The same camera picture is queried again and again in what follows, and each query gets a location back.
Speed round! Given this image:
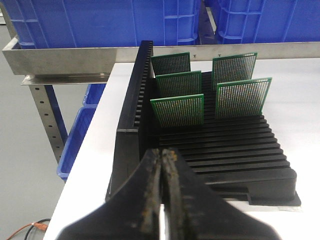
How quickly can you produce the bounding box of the green circuit board left far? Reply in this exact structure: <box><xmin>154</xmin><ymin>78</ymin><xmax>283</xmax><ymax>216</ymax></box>
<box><xmin>151</xmin><ymin>52</ymin><xmax>191</xmax><ymax>76</ymax></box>

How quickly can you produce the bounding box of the green circuit board right far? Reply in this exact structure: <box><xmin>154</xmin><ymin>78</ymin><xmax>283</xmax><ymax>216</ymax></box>
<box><xmin>211</xmin><ymin>52</ymin><xmax>258</xmax><ymax>91</ymax></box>

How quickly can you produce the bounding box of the orange cable on floor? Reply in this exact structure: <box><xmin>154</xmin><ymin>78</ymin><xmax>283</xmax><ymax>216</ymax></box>
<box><xmin>6</xmin><ymin>221</ymin><xmax>49</xmax><ymax>240</ymax></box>

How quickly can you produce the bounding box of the blue bin below table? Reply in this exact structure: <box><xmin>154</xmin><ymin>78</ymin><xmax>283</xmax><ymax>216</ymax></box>
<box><xmin>56</xmin><ymin>83</ymin><xmax>106</xmax><ymax>181</ymax></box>

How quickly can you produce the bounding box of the green circuit board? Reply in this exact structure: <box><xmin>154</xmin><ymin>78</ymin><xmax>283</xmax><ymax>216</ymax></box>
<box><xmin>155</xmin><ymin>70</ymin><xmax>202</xmax><ymax>98</ymax></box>
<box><xmin>211</xmin><ymin>52</ymin><xmax>258</xmax><ymax>91</ymax></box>
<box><xmin>215</xmin><ymin>77</ymin><xmax>272</xmax><ymax>119</ymax></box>
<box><xmin>151</xmin><ymin>52</ymin><xmax>191</xmax><ymax>76</ymax></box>
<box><xmin>150</xmin><ymin>93</ymin><xmax>204</xmax><ymax>128</ymax></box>

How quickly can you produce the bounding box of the green circuit board right middle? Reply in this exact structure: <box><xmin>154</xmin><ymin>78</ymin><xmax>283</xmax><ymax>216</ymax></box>
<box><xmin>215</xmin><ymin>77</ymin><xmax>272</xmax><ymax>119</ymax></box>

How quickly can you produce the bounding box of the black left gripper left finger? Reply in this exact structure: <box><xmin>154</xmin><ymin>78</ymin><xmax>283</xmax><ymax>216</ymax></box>
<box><xmin>57</xmin><ymin>149</ymin><xmax>161</xmax><ymax>240</ymax></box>

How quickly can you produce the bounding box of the black slotted board rack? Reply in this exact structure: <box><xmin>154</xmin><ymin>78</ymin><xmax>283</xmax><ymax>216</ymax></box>
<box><xmin>108</xmin><ymin>40</ymin><xmax>301</xmax><ymax>206</ymax></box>

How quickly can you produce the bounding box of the green circuit board left middle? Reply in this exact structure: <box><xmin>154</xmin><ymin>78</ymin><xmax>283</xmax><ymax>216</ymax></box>
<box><xmin>155</xmin><ymin>70</ymin><xmax>202</xmax><ymax>98</ymax></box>

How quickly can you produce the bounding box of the steel shelf rail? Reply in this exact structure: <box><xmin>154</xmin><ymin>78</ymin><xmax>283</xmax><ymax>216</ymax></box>
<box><xmin>2</xmin><ymin>37</ymin><xmax>320</xmax><ymax>85</ymax></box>

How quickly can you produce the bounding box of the steel perforated shelf post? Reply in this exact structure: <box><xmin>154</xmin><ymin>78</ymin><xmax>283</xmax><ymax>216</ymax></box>
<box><xmin>29</xmin><ymin>85</ymin><xmax>68</xmax><ymax>162</ymax></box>

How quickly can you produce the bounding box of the green circuit board left near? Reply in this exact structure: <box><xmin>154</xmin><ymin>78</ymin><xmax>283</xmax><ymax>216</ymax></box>
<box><xmin>150</xmin><ymin>93</ymin><xmax>204</xmax><ymax>128</ymax></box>

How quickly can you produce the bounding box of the blue plastic crate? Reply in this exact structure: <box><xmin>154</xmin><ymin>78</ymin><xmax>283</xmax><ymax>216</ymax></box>
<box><xmin>204</xmin><ymin>0</ymin><xmax>320</xmax><ymax>44</ymax></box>
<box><xmin>3</xmin><ymin>0</ymin><xmax>201</xmax><ymax>49</ymax></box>

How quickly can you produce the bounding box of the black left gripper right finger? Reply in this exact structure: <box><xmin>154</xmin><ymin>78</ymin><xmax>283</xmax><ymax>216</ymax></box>
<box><xmin>161</xmin><ymin>148</ymin><xmax>280</xmax><ymax>240</ymax></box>

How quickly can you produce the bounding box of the black cable on floor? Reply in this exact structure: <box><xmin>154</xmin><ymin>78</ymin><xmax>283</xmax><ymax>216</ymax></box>
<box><xmin>24</xmin><ymin>218</ymin><xmax>52</xmax><ymax>240</ymax></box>

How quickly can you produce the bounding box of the blue plastic crate centre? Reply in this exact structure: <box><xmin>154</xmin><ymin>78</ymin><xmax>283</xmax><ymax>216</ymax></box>
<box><xmin>204</xmin><ymin>0</ymin><xmax>320</xmax><ymax>44</ymax></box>

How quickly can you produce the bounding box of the blue plastic crate left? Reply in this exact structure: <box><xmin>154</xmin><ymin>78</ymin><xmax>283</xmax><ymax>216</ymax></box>
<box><xmin>3</xmin><ymin>0</ymin><xmax>201</xmax><ymax>49</ymax></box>

